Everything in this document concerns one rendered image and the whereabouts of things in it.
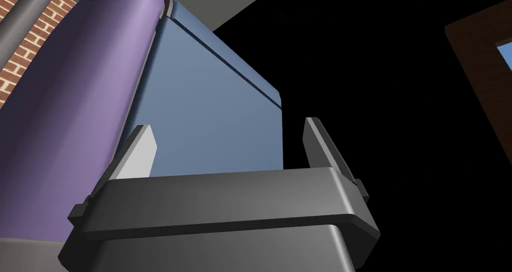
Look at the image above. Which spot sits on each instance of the grey pipe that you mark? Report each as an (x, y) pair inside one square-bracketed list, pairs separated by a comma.
[(22, 17)]

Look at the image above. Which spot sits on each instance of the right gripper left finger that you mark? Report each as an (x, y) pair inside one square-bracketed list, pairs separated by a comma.
[(138, 155)]

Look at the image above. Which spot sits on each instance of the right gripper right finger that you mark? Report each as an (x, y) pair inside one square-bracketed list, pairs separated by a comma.
[(320, 147)]

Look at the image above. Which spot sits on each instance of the dark framed window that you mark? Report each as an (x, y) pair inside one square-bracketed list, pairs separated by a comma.
[(486, 75)]

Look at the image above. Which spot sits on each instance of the blue appliance door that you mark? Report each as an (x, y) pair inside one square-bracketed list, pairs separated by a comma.
[(212, 115)]

